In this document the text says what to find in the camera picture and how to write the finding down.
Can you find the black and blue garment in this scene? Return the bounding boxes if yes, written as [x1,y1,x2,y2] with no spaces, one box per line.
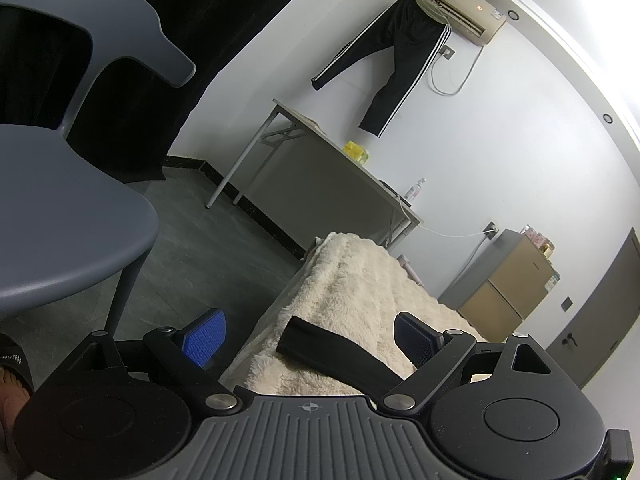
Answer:
[277,316,404,403]

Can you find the grey folding table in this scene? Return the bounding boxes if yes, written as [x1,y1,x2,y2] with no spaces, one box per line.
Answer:
[205,99,424,250]

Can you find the cream fluffy blanket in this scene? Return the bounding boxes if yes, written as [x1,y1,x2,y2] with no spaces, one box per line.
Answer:
[220,233,483,396]

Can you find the gold mini fridge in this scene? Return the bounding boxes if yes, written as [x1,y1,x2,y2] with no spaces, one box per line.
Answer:
[438,230,560,342]

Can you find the clear plastic bottle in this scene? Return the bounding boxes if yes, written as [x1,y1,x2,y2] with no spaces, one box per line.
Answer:
[404,178,426,204]

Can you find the items on fridge top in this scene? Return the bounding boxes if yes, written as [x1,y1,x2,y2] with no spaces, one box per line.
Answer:
[521,224,555,259]

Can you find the grey plastic chair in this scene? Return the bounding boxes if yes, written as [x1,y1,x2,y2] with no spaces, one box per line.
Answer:
[1,0,195,334]

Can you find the grey door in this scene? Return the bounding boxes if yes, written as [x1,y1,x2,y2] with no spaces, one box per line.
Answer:
[547,230,640,388]

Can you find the yellow box on table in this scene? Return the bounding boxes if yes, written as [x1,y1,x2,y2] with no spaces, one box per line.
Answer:
[343,141,369,166]

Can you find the black track pants hanging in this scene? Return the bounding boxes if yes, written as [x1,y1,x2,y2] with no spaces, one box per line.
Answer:
[311,0,451,138]

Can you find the wall power socket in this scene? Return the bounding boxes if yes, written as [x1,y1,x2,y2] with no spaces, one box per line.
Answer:
[483,221,500,240]

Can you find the white power cable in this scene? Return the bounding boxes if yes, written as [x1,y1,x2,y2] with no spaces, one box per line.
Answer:
[425,42,487,98]

